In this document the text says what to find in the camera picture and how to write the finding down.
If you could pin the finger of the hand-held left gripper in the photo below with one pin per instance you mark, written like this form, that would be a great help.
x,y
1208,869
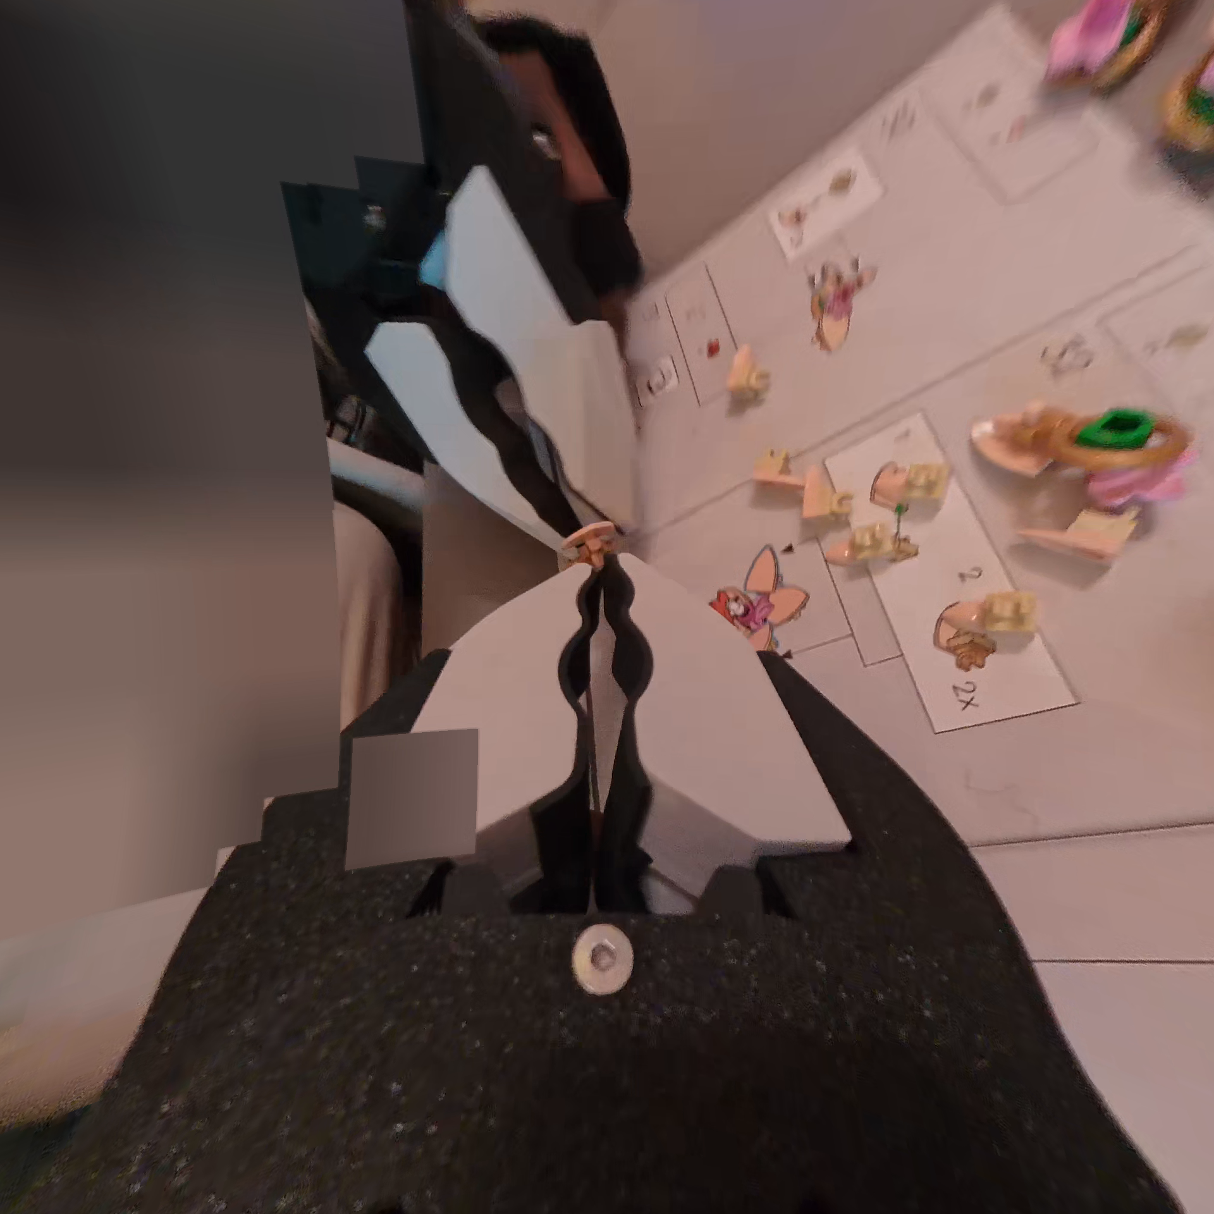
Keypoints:
x,y
436,408
569,398

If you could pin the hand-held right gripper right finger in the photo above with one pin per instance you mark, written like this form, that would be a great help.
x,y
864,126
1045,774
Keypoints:
x,y
729,741

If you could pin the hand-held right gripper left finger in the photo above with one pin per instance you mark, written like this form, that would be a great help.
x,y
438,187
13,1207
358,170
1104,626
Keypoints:
x,y
503,683

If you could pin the peach petal brick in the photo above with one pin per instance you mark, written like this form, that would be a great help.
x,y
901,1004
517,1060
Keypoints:
x,y
578,541

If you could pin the person's left hand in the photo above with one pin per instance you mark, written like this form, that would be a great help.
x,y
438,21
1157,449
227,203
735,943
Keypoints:
x,y
559,152

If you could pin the peach petal with tan clip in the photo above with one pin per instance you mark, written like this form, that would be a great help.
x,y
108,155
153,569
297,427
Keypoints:
x,y
858,548
745,375
1081,534
777,470
822,493

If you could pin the brick building instruction booklet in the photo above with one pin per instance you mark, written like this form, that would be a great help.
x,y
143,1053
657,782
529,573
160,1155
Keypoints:
x,y
1043,759

